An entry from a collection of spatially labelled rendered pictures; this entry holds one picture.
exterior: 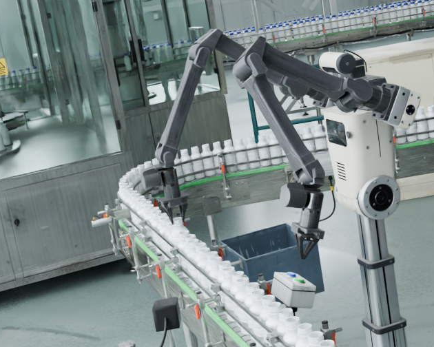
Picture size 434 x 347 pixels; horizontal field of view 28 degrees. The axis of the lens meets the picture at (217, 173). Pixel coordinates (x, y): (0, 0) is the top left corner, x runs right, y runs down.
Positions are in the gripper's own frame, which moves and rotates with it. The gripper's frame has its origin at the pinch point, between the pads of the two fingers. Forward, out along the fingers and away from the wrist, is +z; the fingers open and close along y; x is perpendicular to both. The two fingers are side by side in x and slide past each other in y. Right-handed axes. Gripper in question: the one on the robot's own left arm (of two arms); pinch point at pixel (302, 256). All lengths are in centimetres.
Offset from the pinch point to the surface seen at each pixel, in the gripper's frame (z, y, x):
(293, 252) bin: 15, -74, 33
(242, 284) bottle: 9.5, 1.2, -18.3
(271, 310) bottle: 10.2, 24.4, -18.8
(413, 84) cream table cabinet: -67, -361, 252
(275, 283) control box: 10.7, -7.5, -3.6
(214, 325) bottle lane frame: 29.4, -21.2, -15.6
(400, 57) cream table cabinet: -85, -363, 237
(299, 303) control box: 13.3, 3.7, -0.3
